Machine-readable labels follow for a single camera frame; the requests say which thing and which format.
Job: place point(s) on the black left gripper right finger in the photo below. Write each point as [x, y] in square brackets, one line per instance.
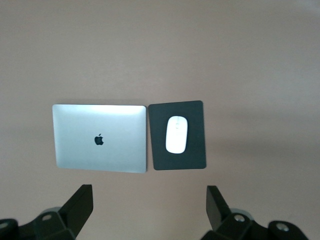
[220, 212]

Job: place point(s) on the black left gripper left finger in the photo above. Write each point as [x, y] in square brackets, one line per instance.
[72, 212]

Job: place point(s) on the black rectangular mouse pad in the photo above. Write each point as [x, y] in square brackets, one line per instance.
[195, 140]

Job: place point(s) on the silver closed Apple laptop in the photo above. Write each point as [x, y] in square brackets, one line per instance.
[80, 125]

